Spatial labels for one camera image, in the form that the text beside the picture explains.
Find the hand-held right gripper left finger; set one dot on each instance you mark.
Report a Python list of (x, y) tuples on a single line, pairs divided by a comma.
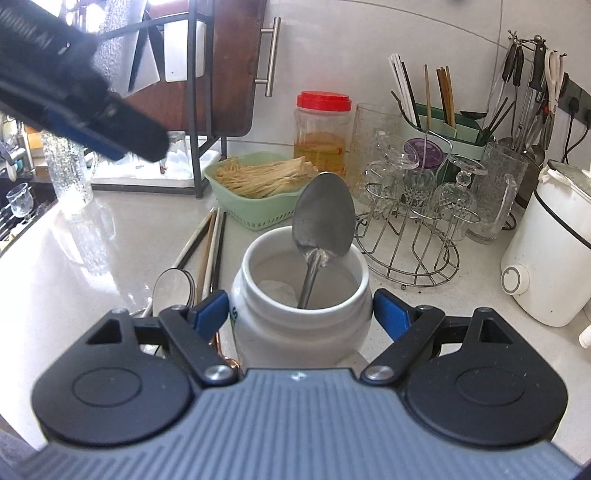
[(210, 314)]

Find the white drip tray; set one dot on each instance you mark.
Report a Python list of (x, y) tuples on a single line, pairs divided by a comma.
[(138, 175)]

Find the clear jar red lid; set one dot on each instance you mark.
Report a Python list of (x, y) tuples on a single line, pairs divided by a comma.
[(318, 134)]

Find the metal hook rail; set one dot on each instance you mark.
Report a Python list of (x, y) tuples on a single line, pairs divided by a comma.
[(526, 40)]

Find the tall textured glass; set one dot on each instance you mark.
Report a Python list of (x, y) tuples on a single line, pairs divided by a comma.
[(369, 134)]

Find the white spoon black rim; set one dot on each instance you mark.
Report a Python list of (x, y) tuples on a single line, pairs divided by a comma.
[(168, 288)]

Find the dried noodle bundle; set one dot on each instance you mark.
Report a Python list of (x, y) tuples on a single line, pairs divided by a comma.
[(263, 177)]

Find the purple lid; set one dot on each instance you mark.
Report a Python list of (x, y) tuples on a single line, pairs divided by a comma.
[(422, 152)]

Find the black metal dish rack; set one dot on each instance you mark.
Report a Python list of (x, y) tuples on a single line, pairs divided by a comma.
[(191, 69)]

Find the white electric cooker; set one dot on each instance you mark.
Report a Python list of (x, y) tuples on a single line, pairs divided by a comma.
[(549, 258)]

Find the dark wooden cutting board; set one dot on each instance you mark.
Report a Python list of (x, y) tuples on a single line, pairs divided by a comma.
[(231, 69)]

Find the green utensil drainer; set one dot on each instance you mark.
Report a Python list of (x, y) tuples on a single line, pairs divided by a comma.
[(466, 143)]

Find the dark kitchen sink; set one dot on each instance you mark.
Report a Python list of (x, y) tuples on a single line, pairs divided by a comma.
[(27, 230)]

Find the hanging kitchen utensils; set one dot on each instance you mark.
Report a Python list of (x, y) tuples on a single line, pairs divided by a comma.
[(535, 69)]

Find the bunch of assorted chopsticks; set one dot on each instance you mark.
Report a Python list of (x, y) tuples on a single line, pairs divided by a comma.
[(401, 82)]

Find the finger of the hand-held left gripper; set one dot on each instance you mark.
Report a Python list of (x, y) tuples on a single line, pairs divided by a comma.
[(138, 136)]

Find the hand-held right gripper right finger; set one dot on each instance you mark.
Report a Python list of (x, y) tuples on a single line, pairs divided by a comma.
[(392, 316)]

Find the green plastic basket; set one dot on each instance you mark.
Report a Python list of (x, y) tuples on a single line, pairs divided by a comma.
[(258, 214)]

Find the white cutting board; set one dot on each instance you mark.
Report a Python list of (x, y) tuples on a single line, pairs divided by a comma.
[(184, 50)]

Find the cut stemmed glass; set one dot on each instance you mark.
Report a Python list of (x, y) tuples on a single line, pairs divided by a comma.
[(392, 157), (455, 203)]

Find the patterned cutting board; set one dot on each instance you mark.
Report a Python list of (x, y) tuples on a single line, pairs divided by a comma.
[(120, 55)]

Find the grey cutting board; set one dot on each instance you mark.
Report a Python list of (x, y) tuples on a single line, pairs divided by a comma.
[(147, 69)]

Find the small stemmed glass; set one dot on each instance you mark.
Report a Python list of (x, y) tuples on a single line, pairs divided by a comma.
[(19, 198)]

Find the wall socket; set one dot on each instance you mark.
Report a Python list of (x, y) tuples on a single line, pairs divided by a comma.
[(577, 104)]

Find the white ceramic mug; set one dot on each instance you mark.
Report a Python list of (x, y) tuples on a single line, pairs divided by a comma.
[(286, 332)]

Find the brown wooden chopstick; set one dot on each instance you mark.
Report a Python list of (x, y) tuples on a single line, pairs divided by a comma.
[(206, 258)]

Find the clear glass beer mug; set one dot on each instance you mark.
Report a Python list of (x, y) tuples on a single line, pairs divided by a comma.
[(496, 194)]

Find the white chopstick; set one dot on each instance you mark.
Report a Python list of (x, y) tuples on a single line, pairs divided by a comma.
[(194, 238), (214, 258)]

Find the metal spoon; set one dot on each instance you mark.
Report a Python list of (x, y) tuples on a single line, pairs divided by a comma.
[(323, 217)]

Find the clear glass tumbler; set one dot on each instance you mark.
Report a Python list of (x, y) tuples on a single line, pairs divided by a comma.
[(178, 152)]

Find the textured glass mug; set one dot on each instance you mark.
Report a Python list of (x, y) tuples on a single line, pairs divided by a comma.
[(69, 170)]

